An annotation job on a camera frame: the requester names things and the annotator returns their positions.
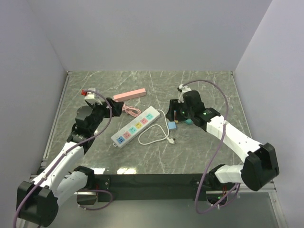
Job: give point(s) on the pink power strip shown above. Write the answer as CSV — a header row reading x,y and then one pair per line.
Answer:
x,y
130,95

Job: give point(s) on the blue charger plug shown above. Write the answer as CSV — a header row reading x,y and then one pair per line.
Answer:
x,y
172,125

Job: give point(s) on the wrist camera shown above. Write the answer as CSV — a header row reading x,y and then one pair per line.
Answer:
x,y
182,89
91,98

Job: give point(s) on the white multicolour power strip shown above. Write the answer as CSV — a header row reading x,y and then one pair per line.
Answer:
x,y
135,127

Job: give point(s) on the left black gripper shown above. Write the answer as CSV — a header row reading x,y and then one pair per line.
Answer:
x,y
116,107

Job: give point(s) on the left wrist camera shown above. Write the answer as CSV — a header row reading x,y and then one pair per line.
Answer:
x,y
91,98

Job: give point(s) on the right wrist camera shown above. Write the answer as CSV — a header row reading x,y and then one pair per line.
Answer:
x,y
182,89

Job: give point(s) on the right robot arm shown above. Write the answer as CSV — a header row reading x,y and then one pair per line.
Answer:
x,y
260,164

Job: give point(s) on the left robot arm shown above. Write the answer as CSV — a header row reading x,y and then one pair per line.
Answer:
x,y
38,201

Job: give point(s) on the teal triangular socket adapter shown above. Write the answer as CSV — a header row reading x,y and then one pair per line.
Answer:
x,y
188,122

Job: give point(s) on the black base bar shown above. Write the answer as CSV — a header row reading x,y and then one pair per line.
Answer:
x,y
149,186

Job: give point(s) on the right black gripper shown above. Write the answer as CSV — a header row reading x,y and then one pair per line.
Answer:
x,y
174,105

